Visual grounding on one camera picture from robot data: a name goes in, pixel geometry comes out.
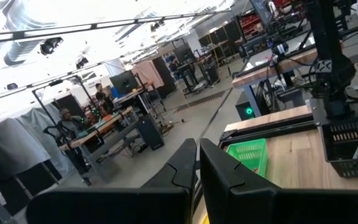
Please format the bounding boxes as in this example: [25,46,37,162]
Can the grey curtain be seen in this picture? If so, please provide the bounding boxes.
[0,105,52,177]

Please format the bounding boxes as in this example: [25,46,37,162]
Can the green plastic basket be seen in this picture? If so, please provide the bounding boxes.
[226,138,269,178]

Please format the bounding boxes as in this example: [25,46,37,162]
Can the computer tower with green light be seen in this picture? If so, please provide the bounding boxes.
[235,92,257,121]

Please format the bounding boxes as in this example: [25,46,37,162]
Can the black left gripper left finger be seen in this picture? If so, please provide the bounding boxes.
[25,138,198,224]

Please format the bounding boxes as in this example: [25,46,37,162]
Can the wood-topped workbench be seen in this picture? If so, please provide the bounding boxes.
[59,81,167,184]
[231,48,319,118]

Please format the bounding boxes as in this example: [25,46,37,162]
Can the black plastic basket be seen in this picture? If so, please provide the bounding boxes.
[320,114,358,178]

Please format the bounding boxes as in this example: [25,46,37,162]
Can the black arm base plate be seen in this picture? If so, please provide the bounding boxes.
[310,93,358,126]

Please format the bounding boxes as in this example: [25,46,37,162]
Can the black monitor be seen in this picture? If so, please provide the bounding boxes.
[109,70,139,96]

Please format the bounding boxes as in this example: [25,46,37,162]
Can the black hanging camera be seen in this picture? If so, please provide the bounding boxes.
[75,57,90,70]
[40,36,64,56]

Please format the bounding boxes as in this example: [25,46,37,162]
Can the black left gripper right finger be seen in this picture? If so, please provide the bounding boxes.
[200,138,358,224]

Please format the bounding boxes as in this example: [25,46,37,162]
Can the black computer tower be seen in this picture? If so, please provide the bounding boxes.
[136,114,165,151]

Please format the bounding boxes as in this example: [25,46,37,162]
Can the person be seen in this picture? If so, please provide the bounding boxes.
[57,108,84,138]
[94,83,115,110]

